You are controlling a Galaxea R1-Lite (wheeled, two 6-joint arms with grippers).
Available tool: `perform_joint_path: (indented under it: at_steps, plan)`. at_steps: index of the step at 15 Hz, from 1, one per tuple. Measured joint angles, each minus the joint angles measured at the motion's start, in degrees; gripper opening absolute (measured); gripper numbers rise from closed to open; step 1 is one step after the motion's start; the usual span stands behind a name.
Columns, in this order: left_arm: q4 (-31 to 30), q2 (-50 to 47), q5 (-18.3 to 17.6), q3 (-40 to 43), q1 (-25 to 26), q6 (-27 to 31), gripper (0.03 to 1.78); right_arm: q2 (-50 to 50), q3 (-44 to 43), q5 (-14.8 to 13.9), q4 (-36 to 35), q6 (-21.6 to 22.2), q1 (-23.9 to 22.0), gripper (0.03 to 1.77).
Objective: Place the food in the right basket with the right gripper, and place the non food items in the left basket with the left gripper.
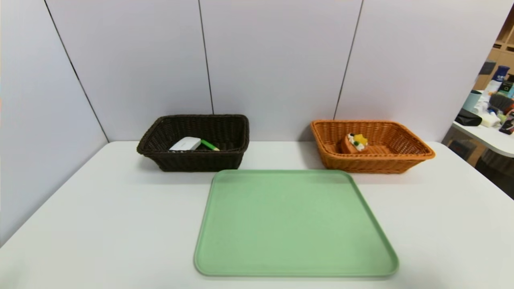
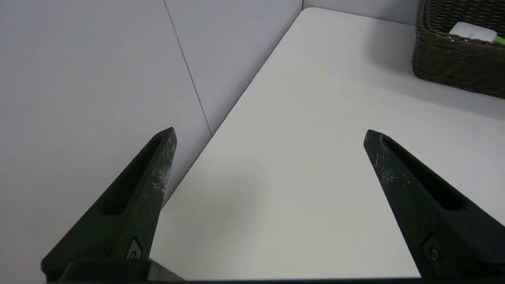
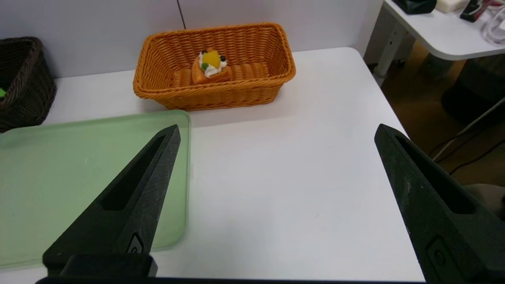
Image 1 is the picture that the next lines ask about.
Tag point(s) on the white plastic box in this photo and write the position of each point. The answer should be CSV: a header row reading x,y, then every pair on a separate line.
x,y
185,143

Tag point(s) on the toy waffle slice with fruit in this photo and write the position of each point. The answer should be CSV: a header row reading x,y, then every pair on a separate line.
x,y
348,145

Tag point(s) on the dark brown wicker basket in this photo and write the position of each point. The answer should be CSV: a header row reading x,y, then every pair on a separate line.
x,y
192,162

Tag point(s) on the orange wicker basket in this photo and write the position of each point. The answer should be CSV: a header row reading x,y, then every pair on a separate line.
x,y
385,162

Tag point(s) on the light green plastic tray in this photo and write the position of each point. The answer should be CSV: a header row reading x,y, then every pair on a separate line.
x,y
289,224

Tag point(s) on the wooden cabinet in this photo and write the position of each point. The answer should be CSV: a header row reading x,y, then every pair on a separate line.
x,y
461,150

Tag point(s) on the black pouch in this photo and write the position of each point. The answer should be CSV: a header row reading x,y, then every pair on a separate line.
x,y
468,118

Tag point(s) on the teal cup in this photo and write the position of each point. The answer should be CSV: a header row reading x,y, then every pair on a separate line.
x,y
472,100

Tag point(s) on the white block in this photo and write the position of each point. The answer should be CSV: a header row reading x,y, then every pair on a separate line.
x,y
490,120

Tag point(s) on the white side table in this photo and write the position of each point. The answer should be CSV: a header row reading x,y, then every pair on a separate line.
x,y
494,138

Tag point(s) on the grey brush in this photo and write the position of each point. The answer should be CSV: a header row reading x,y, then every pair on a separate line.
x,y
502,101

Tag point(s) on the dark phone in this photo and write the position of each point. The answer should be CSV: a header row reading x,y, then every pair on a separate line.
x,y
508,124

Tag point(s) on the blue bottle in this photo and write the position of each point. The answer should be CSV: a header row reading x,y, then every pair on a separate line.
x,y
500,74

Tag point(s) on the black box with green print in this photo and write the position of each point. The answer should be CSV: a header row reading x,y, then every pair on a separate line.
x,y
506,86

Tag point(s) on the wooden shelf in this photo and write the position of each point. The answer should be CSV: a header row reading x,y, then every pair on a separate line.
x,y
504,44

